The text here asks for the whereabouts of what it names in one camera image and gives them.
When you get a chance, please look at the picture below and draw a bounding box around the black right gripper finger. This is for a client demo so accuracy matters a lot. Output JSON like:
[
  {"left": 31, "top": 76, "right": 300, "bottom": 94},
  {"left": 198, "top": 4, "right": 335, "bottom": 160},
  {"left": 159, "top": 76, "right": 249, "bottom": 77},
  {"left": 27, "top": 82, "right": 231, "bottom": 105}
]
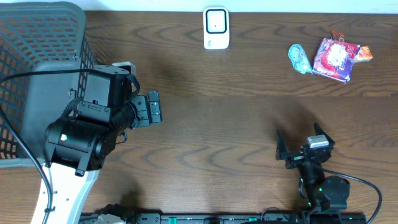
[
  {"left": 314, "top": 122, "right": 335, "bottom": 145},
  {"left": 275, "top": 130, "right": 289, "bottom": 161}
]

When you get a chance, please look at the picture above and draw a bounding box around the red white snack bag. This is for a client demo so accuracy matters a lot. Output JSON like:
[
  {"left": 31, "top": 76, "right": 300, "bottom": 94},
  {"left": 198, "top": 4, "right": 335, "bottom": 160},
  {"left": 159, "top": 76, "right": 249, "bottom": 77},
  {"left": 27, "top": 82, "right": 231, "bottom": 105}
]
[{"left": 312, "top": 38, "right": 360, "bottom": 83}]

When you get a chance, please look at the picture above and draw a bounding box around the teal snack packet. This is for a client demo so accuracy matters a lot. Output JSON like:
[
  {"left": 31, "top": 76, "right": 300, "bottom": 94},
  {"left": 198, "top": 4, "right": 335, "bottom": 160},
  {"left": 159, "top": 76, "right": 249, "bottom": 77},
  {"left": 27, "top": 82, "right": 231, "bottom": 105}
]
[{"left": 287, "top": 44, "right": 312, "bottom": 74}]

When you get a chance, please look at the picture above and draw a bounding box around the small red white packet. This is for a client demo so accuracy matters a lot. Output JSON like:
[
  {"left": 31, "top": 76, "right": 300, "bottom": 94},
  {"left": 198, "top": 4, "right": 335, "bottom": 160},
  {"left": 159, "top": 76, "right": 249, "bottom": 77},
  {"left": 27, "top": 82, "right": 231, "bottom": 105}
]
[{"left": 354, "top": 46, "right": 373, "bottom": 63}]

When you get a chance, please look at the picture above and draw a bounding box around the orange chocolate bar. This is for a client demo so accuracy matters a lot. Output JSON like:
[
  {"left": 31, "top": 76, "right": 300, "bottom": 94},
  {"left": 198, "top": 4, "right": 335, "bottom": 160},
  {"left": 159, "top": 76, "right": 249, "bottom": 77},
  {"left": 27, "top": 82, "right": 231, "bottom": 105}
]
[{"left": 330, "top": 30, "right": 345, "bottom": 42}]

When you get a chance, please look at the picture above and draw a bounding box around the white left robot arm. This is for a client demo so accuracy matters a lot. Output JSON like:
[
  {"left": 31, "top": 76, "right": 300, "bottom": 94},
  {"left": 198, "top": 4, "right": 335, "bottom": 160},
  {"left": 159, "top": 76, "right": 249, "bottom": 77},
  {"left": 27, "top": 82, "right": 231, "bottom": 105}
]
[{"left": 32, "top": 62, "right": 162, "bottom": 223}]

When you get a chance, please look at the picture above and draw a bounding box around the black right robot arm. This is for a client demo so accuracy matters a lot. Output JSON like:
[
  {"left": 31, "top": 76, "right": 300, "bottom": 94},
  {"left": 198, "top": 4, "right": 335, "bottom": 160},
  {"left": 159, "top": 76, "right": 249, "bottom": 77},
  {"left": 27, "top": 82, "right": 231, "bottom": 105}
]
[{"left": 275, "top": 123, "right": 350, "bottom": 213}]

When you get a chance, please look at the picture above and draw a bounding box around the white barcode scanner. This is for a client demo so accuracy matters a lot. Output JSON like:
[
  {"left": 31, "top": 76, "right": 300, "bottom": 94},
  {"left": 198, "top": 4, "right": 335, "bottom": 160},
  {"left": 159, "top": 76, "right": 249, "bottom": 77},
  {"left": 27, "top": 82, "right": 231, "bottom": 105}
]
[{"left": 203, "top": 7, "right": 230, "bottom": 50}]

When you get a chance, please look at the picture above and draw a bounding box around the grey plastic mesh basket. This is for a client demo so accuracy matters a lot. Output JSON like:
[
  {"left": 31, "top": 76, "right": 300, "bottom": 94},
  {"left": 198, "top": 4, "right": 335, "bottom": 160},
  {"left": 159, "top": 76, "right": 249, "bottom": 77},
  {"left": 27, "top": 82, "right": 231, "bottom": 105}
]
[{"left": 1, "top": 2, "right": 96, "bottom": 163}]

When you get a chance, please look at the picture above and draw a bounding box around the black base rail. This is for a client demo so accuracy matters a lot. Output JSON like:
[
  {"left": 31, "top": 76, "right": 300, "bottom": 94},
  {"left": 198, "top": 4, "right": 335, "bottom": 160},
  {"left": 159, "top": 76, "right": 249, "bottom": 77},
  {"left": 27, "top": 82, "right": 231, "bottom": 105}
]
[{"left": 78, "top": 213, "right": 367, "bottom": 224}]

